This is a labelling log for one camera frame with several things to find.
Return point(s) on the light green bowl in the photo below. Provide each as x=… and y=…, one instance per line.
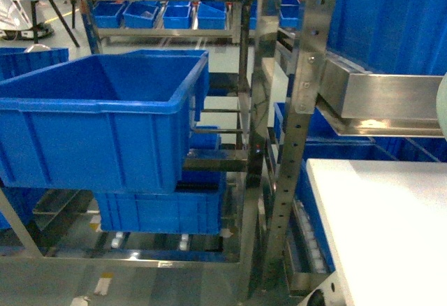
x=441, y=105

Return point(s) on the lower blue bin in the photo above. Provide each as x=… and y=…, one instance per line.
x=193, y=208

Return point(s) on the large open blue bin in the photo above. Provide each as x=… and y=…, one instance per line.
x=106, y=122

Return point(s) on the white table board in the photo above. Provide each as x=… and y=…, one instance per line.
x=385, y=222

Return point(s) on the blue bin far right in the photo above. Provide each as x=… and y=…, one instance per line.
x=405, y=37

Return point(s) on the far left blue bin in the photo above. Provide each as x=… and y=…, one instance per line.
x=15, y=61

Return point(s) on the steel shelf front rail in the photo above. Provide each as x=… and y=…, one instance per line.
x=357, y=102

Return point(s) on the perforated steel rack post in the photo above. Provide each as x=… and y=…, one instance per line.
x=308, y=59

